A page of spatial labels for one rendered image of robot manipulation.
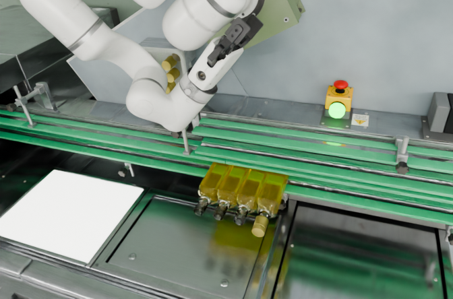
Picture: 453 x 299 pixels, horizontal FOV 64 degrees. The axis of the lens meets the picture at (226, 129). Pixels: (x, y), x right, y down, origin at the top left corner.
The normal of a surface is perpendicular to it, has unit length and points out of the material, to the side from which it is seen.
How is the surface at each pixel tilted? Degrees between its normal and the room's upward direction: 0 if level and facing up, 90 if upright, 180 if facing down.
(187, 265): 90
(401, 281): 90
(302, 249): 90
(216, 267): 90
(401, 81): 0
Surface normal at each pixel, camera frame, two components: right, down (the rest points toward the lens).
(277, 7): -0.33, 0.51
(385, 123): -0.07, -0.83
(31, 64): 0.94, 0.14
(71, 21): 0.37, 0.32
